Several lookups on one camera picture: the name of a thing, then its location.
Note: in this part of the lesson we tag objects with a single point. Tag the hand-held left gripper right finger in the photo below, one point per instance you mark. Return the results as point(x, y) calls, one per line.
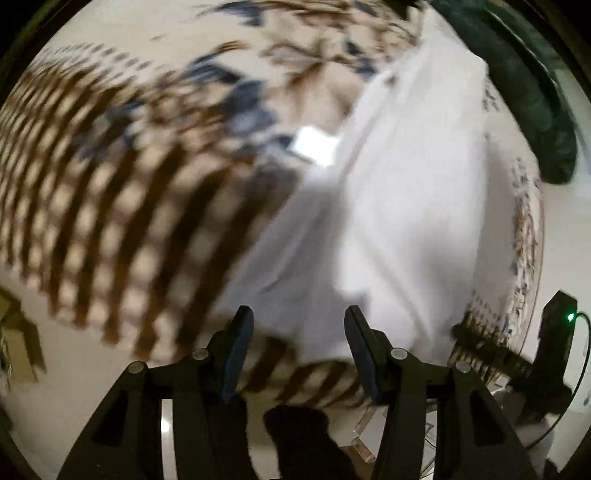
point(367, 357)

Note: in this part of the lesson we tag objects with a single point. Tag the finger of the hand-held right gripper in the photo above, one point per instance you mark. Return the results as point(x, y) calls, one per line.
point(491, 351)

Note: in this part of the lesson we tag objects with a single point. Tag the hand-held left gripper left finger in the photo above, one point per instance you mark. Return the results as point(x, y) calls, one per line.
point(236, 355)

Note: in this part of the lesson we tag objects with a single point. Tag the white small garment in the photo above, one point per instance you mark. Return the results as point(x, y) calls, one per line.
point(383, 221)

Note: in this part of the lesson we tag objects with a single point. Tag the dark cloth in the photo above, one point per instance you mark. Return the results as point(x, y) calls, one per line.
point(307, 445)

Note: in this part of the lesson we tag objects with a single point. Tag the brown blue patterned blanket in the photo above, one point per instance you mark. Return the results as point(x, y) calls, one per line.
point(138, 194)

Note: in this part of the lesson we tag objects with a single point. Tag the cardboard box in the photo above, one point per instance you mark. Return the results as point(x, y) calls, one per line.
point(21, 337)

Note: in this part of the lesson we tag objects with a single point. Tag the dark green cushion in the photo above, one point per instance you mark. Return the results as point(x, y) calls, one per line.
point(526, 92)

